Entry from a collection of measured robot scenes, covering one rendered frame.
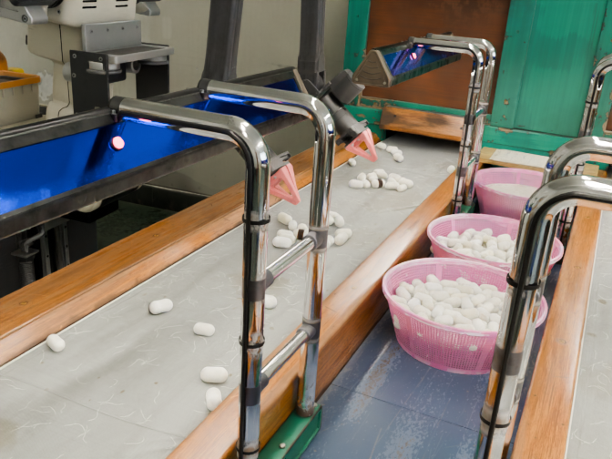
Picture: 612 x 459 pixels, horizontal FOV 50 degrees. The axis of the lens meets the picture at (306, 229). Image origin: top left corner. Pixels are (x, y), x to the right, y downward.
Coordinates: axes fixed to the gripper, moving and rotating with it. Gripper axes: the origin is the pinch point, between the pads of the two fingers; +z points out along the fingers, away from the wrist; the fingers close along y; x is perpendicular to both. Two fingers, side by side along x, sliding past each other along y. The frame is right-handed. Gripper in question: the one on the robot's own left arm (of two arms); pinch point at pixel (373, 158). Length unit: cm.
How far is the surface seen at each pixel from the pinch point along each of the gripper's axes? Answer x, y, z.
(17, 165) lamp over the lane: -27, -117, -10
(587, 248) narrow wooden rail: -31, -19, 43
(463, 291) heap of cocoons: -17, -47, 31
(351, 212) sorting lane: 3.4, -21.6, 7.4
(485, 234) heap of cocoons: -16.0, -17.5, 29.7
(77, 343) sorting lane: 11, -94, -2
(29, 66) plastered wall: 148, 89, -155
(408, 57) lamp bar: -26.7, -12.7, -10.1
